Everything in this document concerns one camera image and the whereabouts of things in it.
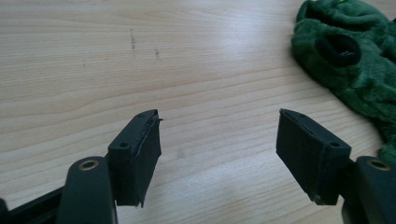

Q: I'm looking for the green plush toy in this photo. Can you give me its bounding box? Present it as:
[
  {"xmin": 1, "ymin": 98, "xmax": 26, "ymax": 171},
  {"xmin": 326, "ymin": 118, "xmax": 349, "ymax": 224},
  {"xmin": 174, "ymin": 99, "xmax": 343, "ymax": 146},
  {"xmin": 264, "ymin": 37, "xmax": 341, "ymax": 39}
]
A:
[{"xmin": 290, "ymin": 0, "xmax": 396, "ymax": 164}]

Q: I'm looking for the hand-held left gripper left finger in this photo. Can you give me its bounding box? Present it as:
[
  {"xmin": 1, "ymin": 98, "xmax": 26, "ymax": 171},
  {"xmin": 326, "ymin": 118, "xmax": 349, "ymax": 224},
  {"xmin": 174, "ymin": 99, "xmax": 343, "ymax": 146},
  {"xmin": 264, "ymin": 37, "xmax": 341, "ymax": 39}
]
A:
[{"xmin": 106, "ymin": 108, "xmax": 163, "ymax": 208}]

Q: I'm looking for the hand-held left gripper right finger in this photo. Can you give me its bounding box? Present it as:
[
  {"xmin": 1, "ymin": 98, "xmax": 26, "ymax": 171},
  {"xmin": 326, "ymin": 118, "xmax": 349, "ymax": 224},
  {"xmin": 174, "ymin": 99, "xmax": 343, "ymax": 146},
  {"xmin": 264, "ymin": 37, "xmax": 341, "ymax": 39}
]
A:
[{"xmin": 276, "ymin": 107, "xmax": 353, "ymax": 206}]

